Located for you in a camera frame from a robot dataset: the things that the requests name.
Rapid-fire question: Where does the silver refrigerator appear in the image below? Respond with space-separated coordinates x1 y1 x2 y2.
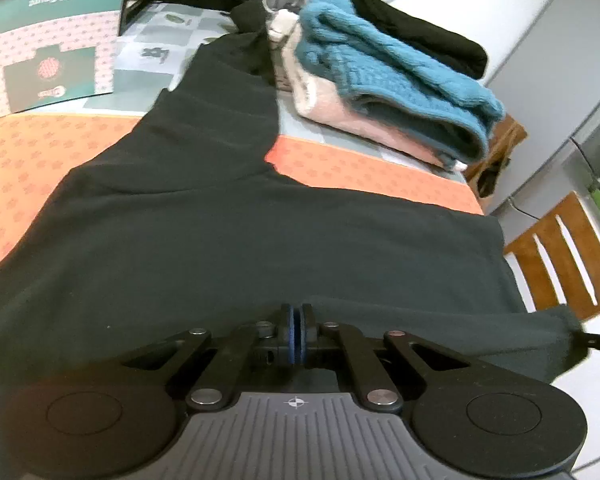
482 0 600 241

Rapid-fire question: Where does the wooden chair with clothes pile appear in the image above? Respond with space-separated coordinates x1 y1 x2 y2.
502 191 600 322

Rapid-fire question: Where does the blue knitted sweater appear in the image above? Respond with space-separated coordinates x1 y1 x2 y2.
295 0 506 163

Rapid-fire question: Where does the brown cardboard box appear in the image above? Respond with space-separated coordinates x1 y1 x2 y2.
465 112 528 216

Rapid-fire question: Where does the teal and pink cardboard box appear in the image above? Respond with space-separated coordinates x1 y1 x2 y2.
0 0 133 117

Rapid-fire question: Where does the small white object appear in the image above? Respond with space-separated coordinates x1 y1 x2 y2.
266 7 301 43

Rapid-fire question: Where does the pink folded sweater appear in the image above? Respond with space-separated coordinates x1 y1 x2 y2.
275 35 468 173

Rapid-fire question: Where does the leaf-patterned checked tablecloth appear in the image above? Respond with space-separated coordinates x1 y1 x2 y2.
82 0 476 191

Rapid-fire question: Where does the black folded sweater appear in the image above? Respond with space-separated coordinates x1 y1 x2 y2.
342 0 488 81

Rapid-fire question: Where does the dark grey garment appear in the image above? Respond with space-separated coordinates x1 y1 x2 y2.
0 0 588 386

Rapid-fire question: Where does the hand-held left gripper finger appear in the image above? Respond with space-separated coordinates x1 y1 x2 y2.
115 302 296 413
296 302 483 413

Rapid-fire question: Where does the orange flower-patterned mat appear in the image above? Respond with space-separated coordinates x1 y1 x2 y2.
0 112 483 281

